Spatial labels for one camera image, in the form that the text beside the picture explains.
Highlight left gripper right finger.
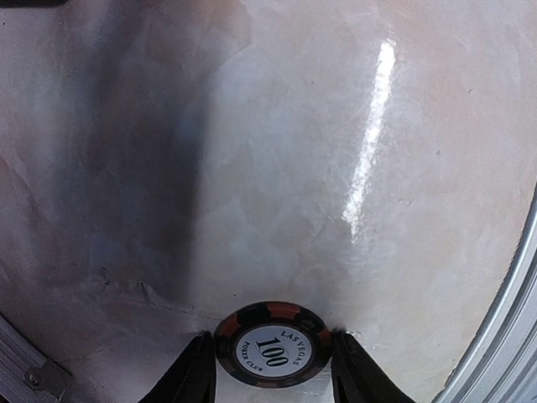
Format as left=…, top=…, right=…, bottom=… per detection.
left=331, top=329, right=414, bottom=403

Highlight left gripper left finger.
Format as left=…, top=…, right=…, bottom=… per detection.
left=139, top=331, right=216, bottom=403

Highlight black poker chip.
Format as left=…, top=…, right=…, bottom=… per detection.
left=213, top=301, right=332, bottom=389

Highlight aluminium poker case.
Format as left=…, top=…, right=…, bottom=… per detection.
left=1, top=316, right=72, bottom=403

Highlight front aluminium rail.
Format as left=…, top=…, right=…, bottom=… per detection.
left=434, top=197, right=536, bottom=403

